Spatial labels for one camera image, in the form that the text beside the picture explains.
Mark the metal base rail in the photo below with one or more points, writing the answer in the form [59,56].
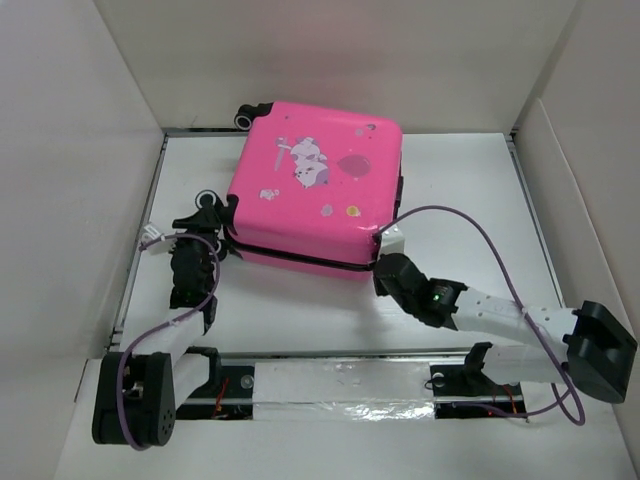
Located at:
[457,394]

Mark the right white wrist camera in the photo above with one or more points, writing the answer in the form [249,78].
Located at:
[390,241]

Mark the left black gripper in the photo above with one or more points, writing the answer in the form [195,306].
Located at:
[205,224]

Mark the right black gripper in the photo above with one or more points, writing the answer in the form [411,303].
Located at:
[380,292]

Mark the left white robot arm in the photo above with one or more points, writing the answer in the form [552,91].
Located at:
[140,389]

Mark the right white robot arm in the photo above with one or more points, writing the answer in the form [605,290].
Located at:
[586,346]

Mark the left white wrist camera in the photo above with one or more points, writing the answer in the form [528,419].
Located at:
[152,240]

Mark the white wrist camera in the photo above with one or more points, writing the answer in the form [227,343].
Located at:
[152,240]
[390,241]

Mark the pink hard-shell suitcase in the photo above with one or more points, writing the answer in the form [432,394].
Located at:
[311,188]

